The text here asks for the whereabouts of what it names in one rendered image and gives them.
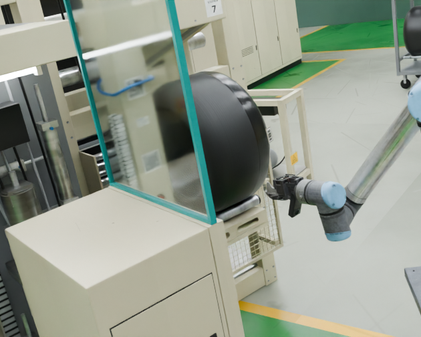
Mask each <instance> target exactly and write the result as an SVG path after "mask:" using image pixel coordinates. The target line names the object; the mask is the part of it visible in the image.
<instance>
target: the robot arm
mask: <svg viewBox="0 0 421 337"><path fill-rule="evenodd" d="M407 97H408V101H407V103H406V104H405V105H404V107H403V109H401V111H400V113H399V114H398V115H397V117H396V118H395V119H394V121H393V122H392V123H391V125H390V126H389V128H388V129H387V131H386V132H385V133H384V135H383V136H382V137H381V139H380V140H379V142H378V143H377V145H375V147H374V149H373V150H372V151H371V153H370V154H369V155H368V157H367V158H366V159H365V161H364V162H363V164H362V165H361V167H360V168H359V169H358V171H357V172H356V174H355V175H354V176H353V178H352V179H351V181H350V182H349V183H348V184H347V186H345V188H344V187H343V186H342V185H341V184H339V183H335V182H333V181H315V180H309V179H303V177H296V176H295V175H293V174H285V175H283V176H280V177H278V178H276V179H273V186H271V183H270V182H267V190H265V193H266V194H267V196H268V197H269V198H271V199H273V200H280V201H286V200H290V204H289V212H288V216H290V217H291V218H293V217H295V216H297V215H298V214H300V212H301V205H302V204H306V205H314V206H317V210H318V212H319V216H320V219H321V223H322V225H323V229H324V231H325V235H326V237H327V239H328V240H329V241H343V240H345V239H347V238H349V237H350V236H351V234H352V230H351V229H350V224H351V223H352V221H353V219H354V217H355V215H356V213H357V212H358V211H359V209H360V208H361V207H362V205H363V204H364V203H365V201H366V199H367V198H368V197H369V195H370V194H371V192H372V191H373V190H374V189H375V187H376V186H377V185H378V183H379V182H380V181H381V179H382V178H383V177H384V175H385V174H386V173H387V172H388V170H389V169H390V168H391V166H392V165H393V164H394V163H395V161H396V160H397V158H398V157H399V156H400V155H401V153H402V152H403V151H404V149H405V148H406V147H407V146H408V144H409V143H410V141H411V140H412V139H413V138H414V137H415V135H416V134H417V132H418V131H419V130H420V132H421V76H420V77H419V78H418V79H417V81H416V82H415V84H414V85H413V86H412V88H411V89H410V91H409V92H408V93H407ZM289 175H292V176H289Z"/></svg>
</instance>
